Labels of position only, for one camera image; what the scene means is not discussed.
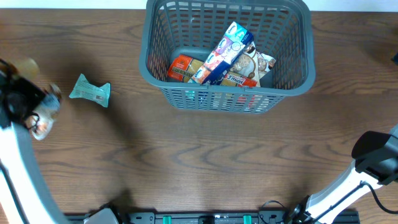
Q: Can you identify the cookie snack pouch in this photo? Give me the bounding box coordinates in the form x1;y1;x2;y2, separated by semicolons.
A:
257;52;276;79
231;41;259;82

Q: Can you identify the Kleenex tissue multipack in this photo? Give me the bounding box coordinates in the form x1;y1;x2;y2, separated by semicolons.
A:
188;22;254;85

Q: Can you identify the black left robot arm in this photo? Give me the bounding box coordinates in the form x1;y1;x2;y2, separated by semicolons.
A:
1;58;123;223

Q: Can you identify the red yellow packet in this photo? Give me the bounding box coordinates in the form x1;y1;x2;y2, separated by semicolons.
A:
167;54;260;87

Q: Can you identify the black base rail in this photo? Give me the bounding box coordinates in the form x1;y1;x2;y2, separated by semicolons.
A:
66;208;361;224

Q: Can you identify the grey plastic basket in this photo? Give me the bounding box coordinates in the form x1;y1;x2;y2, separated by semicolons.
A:
139;0;316;114

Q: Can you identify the beige brown snack pouch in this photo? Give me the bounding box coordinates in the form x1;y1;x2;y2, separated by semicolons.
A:
12;58;62;141

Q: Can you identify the mint green packet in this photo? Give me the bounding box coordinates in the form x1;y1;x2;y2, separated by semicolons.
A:
69;73;111;108

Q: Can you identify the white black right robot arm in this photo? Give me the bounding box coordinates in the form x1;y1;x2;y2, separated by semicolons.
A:
285;126;397;224

